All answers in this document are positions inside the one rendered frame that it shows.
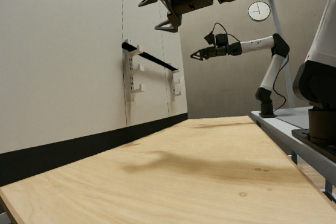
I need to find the light grey wall panel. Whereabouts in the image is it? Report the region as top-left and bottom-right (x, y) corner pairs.
(0, 0), (188, 187)

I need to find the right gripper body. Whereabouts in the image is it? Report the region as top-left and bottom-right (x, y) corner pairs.
(201, 48), (218, 60)

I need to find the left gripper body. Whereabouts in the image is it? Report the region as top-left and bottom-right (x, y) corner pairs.
(163, 0), (196, 33)

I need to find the grey vertical post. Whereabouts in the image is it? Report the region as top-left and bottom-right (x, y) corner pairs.
(268, 0), (295, 108)

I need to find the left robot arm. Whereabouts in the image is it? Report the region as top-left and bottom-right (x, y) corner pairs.
(291, 0), (336, 163)

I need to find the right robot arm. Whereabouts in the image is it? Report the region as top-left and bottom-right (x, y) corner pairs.
(204, 33), (290, 118)

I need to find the black metal bar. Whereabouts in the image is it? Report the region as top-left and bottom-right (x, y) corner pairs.
(121, 42), (177, 71)

